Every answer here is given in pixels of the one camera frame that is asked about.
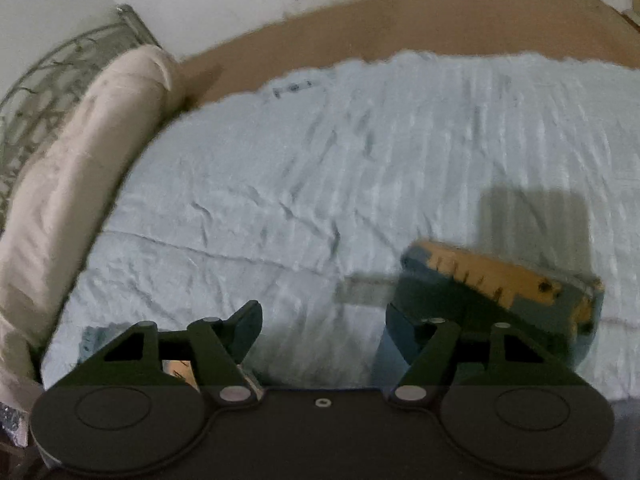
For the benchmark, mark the brown bed mattress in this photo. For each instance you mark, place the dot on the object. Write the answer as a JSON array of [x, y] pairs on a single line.
[[450, 25]]

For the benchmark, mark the grey sparkly object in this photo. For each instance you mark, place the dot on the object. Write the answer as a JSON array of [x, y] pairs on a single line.
[[11, 422]]

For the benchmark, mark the grey metal headboard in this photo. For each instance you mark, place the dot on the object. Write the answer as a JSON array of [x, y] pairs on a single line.
[[45, 75]]

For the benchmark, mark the cream rolled pillow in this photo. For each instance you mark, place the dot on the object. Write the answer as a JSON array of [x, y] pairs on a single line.
[[65, 170]]

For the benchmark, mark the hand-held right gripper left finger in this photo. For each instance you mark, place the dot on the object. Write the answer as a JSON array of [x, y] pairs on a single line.
[[246, 327]]

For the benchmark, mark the blue pants with orange print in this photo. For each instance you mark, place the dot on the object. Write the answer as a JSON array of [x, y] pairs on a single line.
[[500, 280]]

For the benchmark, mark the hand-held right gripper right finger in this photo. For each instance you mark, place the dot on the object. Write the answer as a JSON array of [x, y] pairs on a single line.
[[397, 332]]

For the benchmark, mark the light blue blanket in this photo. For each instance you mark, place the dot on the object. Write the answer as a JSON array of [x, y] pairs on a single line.
[[310, 170]]

